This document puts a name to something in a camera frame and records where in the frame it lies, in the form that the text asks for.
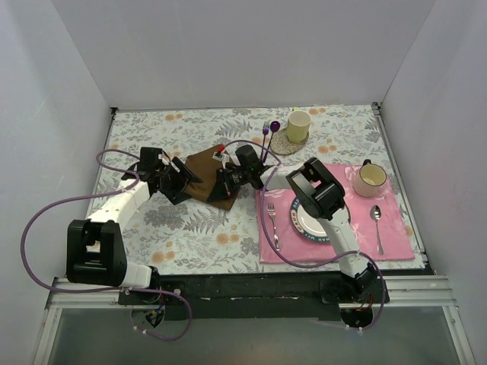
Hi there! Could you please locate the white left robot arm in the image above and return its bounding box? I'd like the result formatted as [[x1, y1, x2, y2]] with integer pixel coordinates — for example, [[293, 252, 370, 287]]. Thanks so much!
[[66, 147, 202, 304]]

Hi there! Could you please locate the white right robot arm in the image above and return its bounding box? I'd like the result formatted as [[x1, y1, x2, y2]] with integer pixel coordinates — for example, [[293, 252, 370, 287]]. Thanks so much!
[[210, 142, 387, 304]]

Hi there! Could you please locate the purple plastic spoon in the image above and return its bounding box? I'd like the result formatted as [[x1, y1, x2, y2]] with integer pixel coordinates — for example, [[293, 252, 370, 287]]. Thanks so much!
[[263, 120, 281, 163]]

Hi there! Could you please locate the pale yellow cup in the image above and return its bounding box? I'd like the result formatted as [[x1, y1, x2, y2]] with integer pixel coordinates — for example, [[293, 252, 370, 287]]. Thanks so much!
[[287, 110, 311, 144]]

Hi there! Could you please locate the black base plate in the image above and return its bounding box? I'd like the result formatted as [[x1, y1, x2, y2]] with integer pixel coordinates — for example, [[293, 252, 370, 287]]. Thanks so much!
[[118, 271, 390, 321]]

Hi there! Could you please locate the silver metal fork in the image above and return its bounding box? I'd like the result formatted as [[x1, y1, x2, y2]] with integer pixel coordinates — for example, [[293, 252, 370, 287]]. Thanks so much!
[[267, 202, 281, 251]]

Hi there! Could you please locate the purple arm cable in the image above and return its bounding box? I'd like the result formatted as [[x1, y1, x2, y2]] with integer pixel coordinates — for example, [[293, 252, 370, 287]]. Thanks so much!
[[20, 148, 193, 341], [222, 139, 387, 331]]

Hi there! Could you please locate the speckled round coaster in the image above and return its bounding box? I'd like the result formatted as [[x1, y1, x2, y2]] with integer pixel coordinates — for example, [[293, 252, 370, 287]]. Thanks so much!
[[270, 128, 309, 156]]

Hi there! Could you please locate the aluminium front rail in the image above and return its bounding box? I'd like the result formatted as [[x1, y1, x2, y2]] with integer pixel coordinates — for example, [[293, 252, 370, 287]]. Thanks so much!
[[47, 275, 457, 308]]

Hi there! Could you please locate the silver metal spoon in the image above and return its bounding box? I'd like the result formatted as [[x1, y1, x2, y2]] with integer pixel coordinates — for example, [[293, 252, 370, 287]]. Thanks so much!
[[370, 205, 384, 256]]

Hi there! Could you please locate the white plate green rim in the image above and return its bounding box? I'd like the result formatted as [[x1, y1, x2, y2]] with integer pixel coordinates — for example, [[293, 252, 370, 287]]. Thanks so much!
[[290, 198, 329, 243]]

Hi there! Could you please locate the cream mug dark rim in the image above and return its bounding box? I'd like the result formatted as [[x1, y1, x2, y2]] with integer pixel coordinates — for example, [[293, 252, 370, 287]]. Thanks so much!
[[352, 159, 387, 198]]

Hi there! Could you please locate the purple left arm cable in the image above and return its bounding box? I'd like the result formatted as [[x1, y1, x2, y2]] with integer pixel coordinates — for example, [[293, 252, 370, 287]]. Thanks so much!
[[20, 148, 193, 341]]

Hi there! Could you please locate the brown cloth napkin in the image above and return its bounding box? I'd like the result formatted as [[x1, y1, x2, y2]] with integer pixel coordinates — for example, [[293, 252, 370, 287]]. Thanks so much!
[[185, 144, 236, 211]]

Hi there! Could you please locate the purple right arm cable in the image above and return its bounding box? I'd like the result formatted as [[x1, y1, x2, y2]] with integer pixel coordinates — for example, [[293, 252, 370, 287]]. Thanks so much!
[[222, 139, 387, 331]]

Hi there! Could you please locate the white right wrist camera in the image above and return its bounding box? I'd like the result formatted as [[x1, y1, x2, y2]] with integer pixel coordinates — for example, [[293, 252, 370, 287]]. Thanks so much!
[[212, 145, 231, 167]]

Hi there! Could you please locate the purple plastic fork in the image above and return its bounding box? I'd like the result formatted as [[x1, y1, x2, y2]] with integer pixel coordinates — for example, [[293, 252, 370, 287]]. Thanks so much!
[[259, 122, 270, 160]]

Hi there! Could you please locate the pink floral placemat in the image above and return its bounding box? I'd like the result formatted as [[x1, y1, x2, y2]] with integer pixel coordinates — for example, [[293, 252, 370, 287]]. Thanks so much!
[[258, 163, 415, 264]]

